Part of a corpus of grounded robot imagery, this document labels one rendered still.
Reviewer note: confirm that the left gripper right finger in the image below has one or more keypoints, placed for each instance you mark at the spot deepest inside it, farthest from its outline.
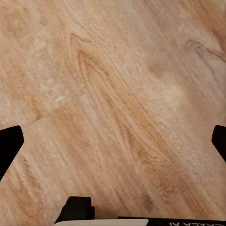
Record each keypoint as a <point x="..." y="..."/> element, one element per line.
<point x="219" y="140"/>

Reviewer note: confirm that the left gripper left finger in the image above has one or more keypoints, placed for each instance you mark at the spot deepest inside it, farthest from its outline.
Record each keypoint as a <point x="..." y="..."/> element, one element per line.
<point x="11" y="140"/>

